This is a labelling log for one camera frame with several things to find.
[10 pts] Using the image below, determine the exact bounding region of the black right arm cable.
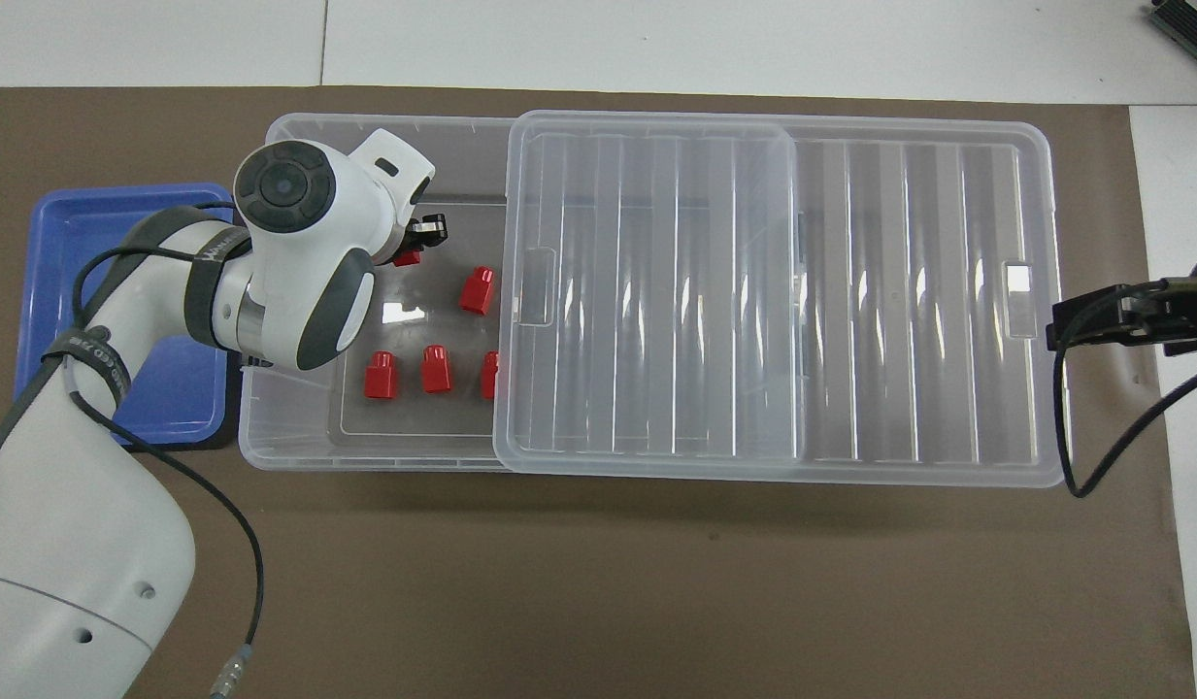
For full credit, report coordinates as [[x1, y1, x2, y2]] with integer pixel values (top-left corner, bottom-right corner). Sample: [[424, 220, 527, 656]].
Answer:
[[1052, 291, 1197, 499]]

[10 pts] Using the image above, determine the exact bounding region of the blue plastic tray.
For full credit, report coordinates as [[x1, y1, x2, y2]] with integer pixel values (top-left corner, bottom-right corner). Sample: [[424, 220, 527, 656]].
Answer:
[[14, 183, 238, 452]]

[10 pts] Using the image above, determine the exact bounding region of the brown table mat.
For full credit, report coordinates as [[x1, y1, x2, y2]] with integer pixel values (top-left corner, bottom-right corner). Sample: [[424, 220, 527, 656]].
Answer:
[[0, 85, 1196, 699]]

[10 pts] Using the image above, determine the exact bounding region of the black ribbed device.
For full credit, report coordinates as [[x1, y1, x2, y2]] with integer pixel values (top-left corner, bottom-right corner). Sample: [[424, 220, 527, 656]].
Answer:
[[1147, 0, 1197, 51]]

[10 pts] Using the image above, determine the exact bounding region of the clear ribbed plastic lid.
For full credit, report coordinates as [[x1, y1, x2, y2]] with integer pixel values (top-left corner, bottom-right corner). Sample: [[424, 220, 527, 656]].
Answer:
[[493, 110, 1073, 489]]

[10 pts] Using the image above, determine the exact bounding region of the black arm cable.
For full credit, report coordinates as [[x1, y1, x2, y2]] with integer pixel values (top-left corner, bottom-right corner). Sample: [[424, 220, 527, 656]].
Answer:
[[1052, 291, 1197, 499], [69, 248, 267, 699]]

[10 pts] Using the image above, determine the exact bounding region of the clear plastic storage box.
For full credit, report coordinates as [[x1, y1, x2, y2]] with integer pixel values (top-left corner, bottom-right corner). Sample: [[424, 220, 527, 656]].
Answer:
[[239, 112, 808, 474]]

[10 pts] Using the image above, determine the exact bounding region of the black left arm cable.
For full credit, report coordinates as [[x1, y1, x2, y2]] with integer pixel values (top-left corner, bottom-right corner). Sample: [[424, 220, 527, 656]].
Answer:
[[69, 248, 267, 699]]

